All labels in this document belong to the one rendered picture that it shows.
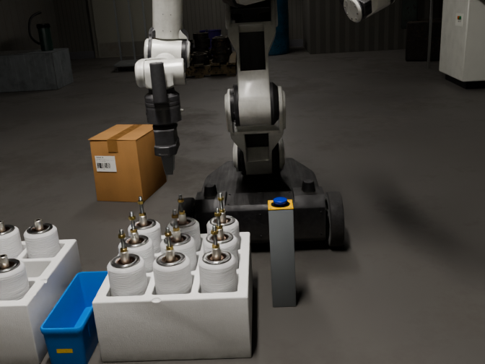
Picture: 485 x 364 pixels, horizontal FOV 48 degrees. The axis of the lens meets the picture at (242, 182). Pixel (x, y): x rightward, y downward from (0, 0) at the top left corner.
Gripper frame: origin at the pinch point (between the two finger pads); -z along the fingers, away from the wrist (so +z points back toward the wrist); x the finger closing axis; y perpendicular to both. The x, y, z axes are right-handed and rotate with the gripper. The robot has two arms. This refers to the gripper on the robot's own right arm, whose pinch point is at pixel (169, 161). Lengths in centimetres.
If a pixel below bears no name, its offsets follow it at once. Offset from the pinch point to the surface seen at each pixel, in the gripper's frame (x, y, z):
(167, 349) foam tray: 19.6, -2.8, -44.4
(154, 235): -9.0, -7.7, -24.9
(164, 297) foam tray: 18.6, -1.9, -29.7
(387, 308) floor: 1, 59, -48
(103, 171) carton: -103, -45, -34
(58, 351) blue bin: 20, -30, -43
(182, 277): 15.4, 2.6, -26.1
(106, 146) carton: -102, -42, -22
